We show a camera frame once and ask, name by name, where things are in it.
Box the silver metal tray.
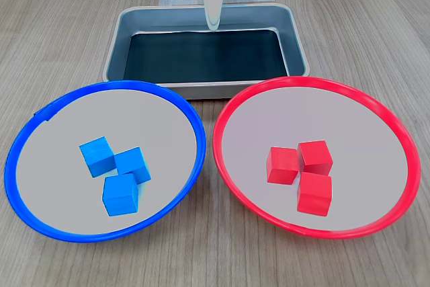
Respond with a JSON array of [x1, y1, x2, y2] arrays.
[[102, 2, 310, 100]]

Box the blue wooden cube block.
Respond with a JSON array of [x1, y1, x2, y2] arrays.
[[79, 136, 118, 179], [114, 147, 153, 184], [101, 173, 140, 217]]

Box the blue-rimmed white dish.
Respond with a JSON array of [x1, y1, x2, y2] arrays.
[[3, 79, 207, 243]]

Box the red wooden cube block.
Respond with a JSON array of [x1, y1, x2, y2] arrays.
[[298, 139, 334, 177], [266, 147, 300, 184], [296, 171, 333, 216]]

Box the red-rimmed white dish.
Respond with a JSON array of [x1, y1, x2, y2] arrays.
[[212, 76, 422, 241]]

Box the black tray liner mat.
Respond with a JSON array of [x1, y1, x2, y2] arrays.
[[123, 30, 290, 83]]

